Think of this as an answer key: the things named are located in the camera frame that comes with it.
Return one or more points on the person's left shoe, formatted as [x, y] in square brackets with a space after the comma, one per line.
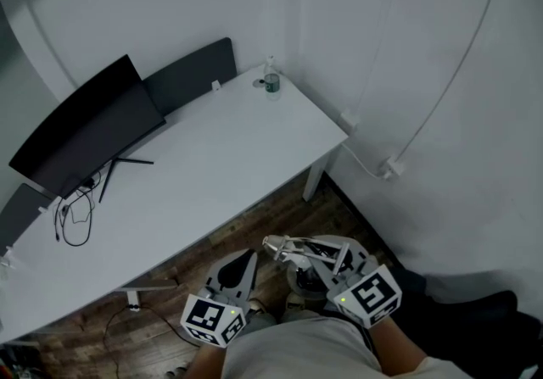
[259, 311]

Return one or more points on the white table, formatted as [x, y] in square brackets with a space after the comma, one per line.
[203, 165]

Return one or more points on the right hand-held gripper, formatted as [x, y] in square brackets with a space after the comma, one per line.
[369, 299]

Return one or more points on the white wall junction box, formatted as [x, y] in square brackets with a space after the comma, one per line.
[349, 120]

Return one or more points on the person's left forearm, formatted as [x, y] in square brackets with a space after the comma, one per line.
[210, 362]

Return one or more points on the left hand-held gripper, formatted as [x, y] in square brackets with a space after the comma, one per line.
[214, 318]

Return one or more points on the person's right shoe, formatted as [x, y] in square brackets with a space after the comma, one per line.
[297, 303]

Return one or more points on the white floor power strip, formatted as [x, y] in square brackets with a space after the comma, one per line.
[133, 307]

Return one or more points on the black bag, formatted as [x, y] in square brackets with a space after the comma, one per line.
[475, 318]

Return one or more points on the person's right forearm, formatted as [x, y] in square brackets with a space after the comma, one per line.
[394, 352]

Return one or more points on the silver desk lamp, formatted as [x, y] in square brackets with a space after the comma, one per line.
[282, 249]

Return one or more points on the white wall power socket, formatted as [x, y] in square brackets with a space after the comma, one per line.
[391, 168]

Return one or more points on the black computer monitor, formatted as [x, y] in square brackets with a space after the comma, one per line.
[89, 131]

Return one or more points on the person's shoe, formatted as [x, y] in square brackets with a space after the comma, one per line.
[259, 311]
[297, 303]

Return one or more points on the white divider bracket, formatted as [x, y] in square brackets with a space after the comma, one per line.
[216, 86]
[7, 259]

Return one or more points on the clear bottle with green label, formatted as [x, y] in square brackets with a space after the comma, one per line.
[272, 82]

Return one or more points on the dark grey desk divider panel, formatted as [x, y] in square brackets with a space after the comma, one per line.
[191, 72]
[21, 212]

